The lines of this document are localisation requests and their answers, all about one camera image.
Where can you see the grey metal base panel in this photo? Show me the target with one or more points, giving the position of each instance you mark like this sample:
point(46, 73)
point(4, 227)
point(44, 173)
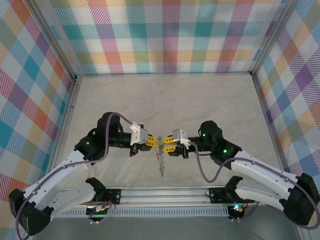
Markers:
point(162, 230)

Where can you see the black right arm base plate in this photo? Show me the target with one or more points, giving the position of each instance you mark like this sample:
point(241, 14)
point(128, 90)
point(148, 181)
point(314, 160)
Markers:
point(217, 195)

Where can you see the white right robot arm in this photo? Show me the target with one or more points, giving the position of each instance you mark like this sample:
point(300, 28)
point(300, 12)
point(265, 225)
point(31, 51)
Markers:
point(262, 166)

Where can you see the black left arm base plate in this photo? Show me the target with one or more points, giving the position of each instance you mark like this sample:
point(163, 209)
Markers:
point(113, 196)

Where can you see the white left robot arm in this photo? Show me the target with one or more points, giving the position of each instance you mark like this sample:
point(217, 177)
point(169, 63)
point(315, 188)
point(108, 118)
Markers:
point(57, 172)

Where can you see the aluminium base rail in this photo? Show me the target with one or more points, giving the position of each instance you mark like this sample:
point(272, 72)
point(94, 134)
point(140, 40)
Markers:
point(162, 196)

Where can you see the aluminium frame post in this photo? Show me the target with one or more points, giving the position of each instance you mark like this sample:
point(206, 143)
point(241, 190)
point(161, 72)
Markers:
point(55, 40)
point(272, 37)

